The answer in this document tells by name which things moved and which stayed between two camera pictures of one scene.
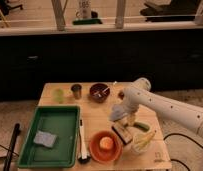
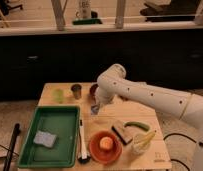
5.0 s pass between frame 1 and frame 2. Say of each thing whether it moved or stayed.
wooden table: stayed
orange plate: stayed
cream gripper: moved
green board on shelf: stayed
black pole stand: stayed
